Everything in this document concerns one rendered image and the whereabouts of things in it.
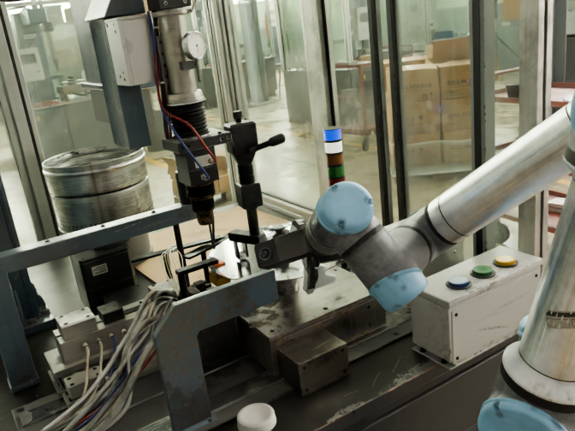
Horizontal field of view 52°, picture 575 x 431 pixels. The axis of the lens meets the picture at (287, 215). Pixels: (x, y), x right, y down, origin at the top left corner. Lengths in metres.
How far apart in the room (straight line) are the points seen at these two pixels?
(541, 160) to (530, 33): 0.51
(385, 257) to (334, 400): 0.42
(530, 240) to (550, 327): 0.65
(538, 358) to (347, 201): 0.31
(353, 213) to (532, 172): 0.24
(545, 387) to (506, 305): 0.54
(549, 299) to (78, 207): 1.39
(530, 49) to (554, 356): 0.70
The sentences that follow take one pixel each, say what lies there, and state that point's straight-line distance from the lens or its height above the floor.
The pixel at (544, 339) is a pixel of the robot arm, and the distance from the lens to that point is 0.77.
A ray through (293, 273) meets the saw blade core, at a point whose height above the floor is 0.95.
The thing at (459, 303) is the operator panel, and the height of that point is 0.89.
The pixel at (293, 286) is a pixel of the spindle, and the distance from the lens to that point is 1.34.
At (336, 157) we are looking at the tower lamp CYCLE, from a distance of 1.52.
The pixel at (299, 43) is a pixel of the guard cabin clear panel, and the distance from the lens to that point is 1.94.
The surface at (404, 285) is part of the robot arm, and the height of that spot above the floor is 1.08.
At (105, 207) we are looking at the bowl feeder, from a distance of 1.81.
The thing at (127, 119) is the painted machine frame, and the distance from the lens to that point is 1.26.
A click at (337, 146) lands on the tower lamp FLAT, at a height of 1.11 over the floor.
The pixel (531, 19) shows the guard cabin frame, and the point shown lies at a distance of 1.30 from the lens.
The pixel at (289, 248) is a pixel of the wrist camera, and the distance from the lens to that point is 0.99.
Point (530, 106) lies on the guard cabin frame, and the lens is 1.32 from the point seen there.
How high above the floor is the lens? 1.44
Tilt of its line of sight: 18 degrees down
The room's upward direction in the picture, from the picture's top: 7 degrees counter-clockwise
